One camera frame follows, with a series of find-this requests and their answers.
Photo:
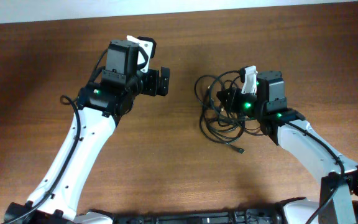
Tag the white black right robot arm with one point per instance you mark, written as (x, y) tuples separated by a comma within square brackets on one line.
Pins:
[(262, 97)]

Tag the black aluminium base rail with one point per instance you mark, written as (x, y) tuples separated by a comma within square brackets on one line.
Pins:
[(263, 213)]

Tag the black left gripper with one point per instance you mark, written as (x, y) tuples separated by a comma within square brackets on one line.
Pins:
[(151, 88)]

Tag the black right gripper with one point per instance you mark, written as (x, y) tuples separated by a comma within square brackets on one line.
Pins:
[(231, 103)]

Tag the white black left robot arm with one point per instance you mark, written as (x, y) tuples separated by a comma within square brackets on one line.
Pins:
[(108, 95)]

